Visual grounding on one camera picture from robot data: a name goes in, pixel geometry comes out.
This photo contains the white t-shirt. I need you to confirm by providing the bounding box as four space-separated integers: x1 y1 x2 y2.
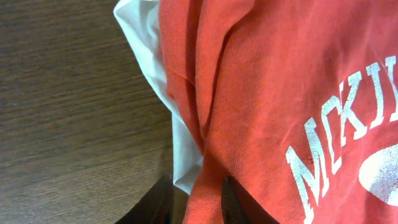
113 0 203 194

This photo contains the red soccer t-shirt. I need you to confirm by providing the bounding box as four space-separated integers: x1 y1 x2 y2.
159 0 397 223

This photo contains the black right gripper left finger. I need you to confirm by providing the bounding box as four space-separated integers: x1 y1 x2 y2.
115 175 173 224

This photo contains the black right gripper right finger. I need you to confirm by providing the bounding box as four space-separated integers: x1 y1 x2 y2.
221 178 249 224

